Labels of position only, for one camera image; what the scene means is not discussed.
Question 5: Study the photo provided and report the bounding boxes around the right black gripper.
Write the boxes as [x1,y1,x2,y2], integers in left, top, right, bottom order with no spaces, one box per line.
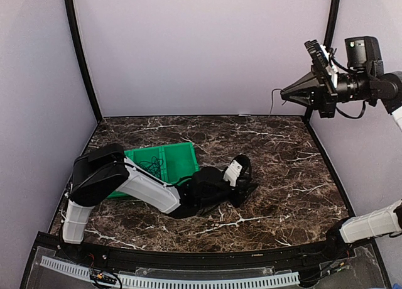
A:
[282,63,374,117]

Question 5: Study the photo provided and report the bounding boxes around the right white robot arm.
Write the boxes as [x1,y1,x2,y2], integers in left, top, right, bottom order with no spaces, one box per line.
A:
[281,61,401,260]

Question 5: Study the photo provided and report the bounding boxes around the right green plastic bin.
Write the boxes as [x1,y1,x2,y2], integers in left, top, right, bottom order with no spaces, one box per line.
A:
[161,143,199,183]

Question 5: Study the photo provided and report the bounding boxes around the left green plastic bin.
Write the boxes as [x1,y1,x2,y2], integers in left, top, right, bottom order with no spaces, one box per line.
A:
[107,150,140,199]

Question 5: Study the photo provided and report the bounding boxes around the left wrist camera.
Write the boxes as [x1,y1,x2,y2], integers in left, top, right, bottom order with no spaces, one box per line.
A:
[190,166,224,189]

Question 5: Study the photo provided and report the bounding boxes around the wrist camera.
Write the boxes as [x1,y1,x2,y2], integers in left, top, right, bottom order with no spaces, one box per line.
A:
[344,36,384,77]
[190,166,224,189]

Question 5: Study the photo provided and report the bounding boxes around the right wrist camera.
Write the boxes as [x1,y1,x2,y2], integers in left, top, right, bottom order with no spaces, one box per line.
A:
[344,36,384,77]

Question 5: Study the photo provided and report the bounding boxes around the right black frame post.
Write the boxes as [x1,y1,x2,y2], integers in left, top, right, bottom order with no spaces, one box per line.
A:
[304,0,340,123]

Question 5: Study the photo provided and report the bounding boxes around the black frame post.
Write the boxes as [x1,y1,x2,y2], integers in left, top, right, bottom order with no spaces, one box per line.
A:
[64,0,103,123]
[304,0,340,123]

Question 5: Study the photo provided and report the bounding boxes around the black front rail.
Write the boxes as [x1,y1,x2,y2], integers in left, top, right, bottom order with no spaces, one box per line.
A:
[32,232,374,271]

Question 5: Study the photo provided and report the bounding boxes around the white slotted cable duct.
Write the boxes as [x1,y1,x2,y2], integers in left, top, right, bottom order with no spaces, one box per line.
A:
[40,256,300,288]

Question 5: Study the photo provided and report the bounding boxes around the left black frame post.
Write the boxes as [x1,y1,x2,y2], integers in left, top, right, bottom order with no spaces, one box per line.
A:
[64,0,103,123]

